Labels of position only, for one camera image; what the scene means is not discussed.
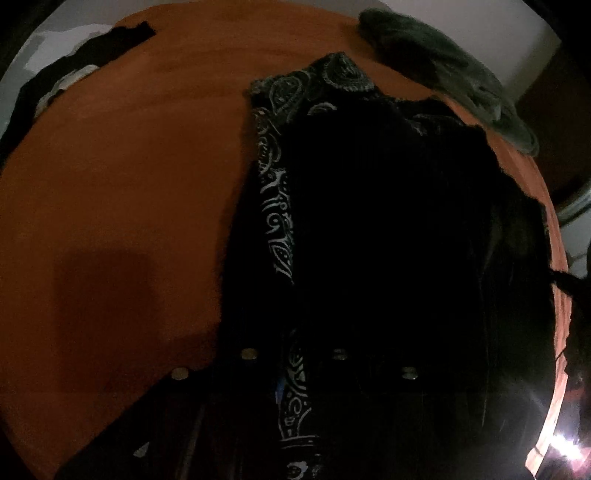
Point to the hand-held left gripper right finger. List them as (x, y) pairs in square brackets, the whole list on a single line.
[(342, 370)]

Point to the black paisley garment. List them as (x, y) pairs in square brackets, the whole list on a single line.
[(277, 221)]

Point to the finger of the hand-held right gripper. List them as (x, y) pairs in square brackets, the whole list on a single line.
[(564, 281)]

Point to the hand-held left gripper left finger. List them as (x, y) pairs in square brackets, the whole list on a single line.
[(277, 392)]

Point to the orange bed sheet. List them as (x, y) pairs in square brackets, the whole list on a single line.
[(129, 184)]

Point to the white cloth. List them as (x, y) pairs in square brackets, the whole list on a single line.
[(62, 85)]

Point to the grey-green cloth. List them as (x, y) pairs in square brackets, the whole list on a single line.
[(443, 60)]

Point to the black cloth pile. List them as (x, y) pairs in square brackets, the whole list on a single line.
[(97, 50)]

